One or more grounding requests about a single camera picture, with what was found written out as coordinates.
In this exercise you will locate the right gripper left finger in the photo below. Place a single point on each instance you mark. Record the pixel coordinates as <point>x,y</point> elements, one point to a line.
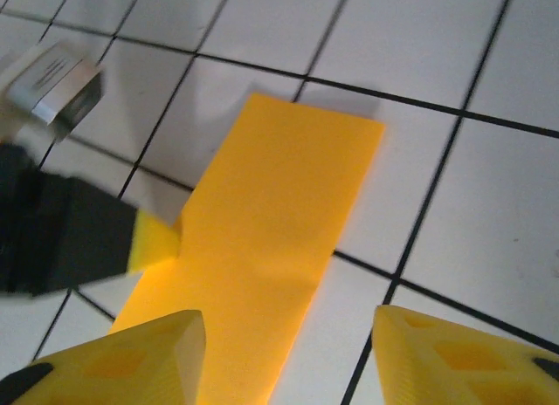
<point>122,361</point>

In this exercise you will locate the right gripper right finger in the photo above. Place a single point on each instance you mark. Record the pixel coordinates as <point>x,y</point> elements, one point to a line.
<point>458,365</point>

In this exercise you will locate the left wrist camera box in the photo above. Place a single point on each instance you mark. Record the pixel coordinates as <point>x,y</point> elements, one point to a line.
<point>52,86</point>

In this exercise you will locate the yellow cloth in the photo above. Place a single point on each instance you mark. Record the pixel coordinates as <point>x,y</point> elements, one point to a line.
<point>271,204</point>

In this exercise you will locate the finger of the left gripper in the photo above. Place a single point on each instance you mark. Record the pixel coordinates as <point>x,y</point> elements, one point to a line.
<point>148,243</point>

